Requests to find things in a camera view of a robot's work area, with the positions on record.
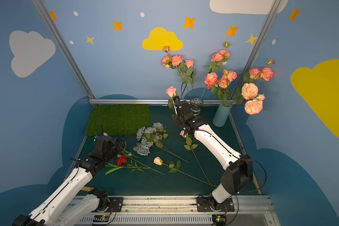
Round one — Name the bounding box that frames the small pink rose stem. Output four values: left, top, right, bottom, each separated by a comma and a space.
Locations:
166, 86, 178, 110

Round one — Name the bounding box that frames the single pink rose stem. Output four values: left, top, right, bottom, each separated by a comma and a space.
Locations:
204, 72, 222, 100

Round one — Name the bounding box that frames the pink rosebud long stem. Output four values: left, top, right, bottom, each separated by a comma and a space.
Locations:
185, 59, 196, 100

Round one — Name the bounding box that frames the pink rose trio spray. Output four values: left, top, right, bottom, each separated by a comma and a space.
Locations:
162, 46, 191, 97

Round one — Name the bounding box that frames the salmon pink rose cluster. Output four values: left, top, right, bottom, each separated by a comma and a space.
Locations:
218, 70, 237, 106

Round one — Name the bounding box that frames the pink rose pair spray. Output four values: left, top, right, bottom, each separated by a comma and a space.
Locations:
200, 41, 231, 99

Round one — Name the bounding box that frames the pale pink rose spray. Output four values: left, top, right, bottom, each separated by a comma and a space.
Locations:
230, 83, 265, 115

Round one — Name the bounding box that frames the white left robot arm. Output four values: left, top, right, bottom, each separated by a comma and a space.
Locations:
12, 134, 126, 226

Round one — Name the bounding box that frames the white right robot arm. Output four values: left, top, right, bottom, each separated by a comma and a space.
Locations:
169, 96, 256, 212

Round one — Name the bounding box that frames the clear glass vase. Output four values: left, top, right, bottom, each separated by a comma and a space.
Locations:
190, 98, 204, 116

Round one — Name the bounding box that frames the light blue cylinder vase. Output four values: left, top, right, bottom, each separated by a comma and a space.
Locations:
212, 101, 232, 127

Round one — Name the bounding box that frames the red carnation flower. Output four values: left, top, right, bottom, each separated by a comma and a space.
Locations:
105, 150, 166, 191

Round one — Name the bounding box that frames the green artificial grass mat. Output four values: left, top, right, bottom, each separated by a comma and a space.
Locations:
86, 105, 151, 136

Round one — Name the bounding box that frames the pile of pink roses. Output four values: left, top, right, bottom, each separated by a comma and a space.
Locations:
180, 130, 215, 189

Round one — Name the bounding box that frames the grey blue artificial flower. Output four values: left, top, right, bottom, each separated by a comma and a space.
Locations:
133, 122, 189, 163

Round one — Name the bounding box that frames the peach rose stem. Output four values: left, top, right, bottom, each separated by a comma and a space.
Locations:
153, 157, 214, 188

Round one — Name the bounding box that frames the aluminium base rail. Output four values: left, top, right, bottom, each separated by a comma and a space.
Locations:
75, 195, 280, 226

